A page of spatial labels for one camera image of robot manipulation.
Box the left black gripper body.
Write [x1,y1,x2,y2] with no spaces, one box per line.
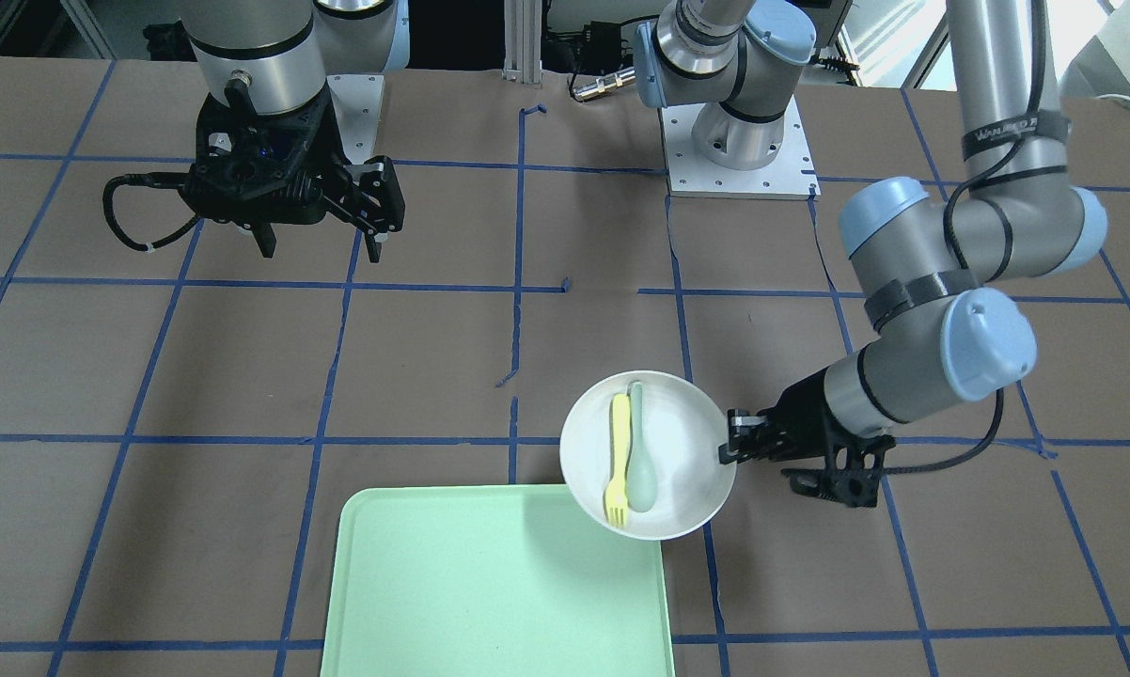
[718,370,896,509]

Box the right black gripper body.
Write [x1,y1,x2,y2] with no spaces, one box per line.
[179,73,406,236]

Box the white round plate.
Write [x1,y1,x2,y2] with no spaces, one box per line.
[559,371,736,541]

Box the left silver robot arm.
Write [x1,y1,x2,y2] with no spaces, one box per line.
[634,1,1109,509]

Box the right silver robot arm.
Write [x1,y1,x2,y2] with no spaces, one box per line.
[179,1,411,262]

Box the yellow plastic fork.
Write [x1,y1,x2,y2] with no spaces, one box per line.
[603,391,631,528]

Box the pale green plastic spoon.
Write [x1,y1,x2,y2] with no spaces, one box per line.
[626,381,658,513]

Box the light green tray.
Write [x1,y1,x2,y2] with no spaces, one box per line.
[321,485,673,676]

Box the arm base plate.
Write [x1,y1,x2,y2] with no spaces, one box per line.
[659,98,822,200]
[327,73,385,165]

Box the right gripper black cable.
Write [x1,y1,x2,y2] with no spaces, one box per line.
[102,172,205,253]

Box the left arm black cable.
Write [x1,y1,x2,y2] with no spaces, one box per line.
[889,0,1055,474]

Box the aluminium frame post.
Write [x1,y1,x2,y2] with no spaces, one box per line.
[501,0,544,88]

